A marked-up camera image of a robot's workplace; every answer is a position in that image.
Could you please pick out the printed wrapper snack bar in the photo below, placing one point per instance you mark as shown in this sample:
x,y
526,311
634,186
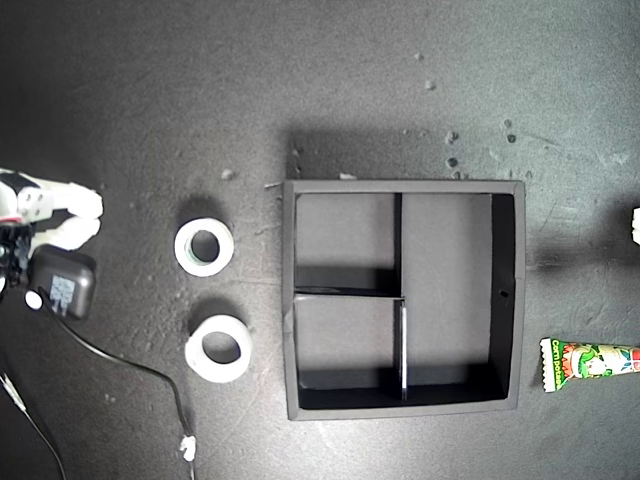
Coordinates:
x,y
590,362

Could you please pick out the white tape roll grey core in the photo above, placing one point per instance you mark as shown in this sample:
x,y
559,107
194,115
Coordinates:
x,y
227,245

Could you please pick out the black compartment tray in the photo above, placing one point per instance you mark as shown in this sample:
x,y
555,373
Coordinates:
x,y
450,250

